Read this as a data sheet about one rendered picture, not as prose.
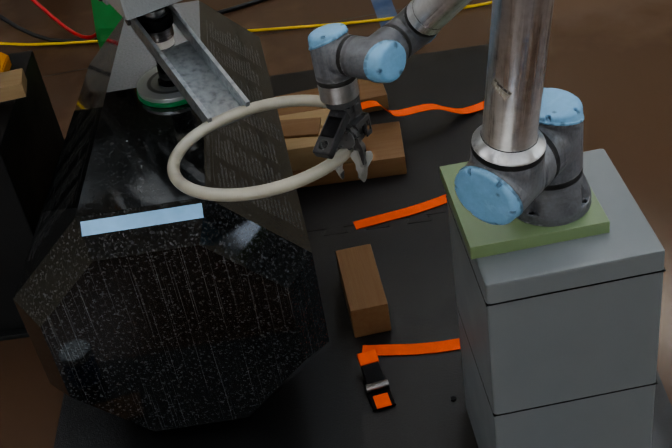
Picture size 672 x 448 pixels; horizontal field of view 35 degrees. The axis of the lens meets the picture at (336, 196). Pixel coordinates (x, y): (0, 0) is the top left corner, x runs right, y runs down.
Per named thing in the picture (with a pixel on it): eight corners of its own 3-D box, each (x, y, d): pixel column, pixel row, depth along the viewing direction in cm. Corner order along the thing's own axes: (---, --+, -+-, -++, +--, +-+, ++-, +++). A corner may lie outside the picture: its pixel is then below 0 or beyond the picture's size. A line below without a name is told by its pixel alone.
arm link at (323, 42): (330, 40, 226) (296, 34, 233) (341, 92, 233) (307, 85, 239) (358, 22, 232) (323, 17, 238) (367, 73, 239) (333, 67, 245)
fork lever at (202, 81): (94, -3, 315) (91, -17, 311) (154, -25, 321) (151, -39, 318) (197, 138, 275) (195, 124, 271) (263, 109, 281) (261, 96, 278)
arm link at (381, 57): (409, 28, 226) (364, 21, 234) (376, 53, 219) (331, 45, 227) (416, 67, 231) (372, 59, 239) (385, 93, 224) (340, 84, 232)
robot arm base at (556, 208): (573, 167, 251) (573, 133, 245) (604, 215, 236) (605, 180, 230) (495, 185, 250) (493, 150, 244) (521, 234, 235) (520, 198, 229)
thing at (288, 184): (141, 156, 272) (138, 146, 270) (308, 85, 288) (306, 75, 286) (215, 229, 232) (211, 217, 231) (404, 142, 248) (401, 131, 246)
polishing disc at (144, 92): (218, 64, 320) (218, 61, 319) (193, 104, 304) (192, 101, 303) (154, 63, 326) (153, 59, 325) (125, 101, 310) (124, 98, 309)
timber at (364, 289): (391, 330, 339) (387, 303, 331) (354, 338, 338) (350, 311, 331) (374, 269, 362) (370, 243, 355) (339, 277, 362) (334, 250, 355)
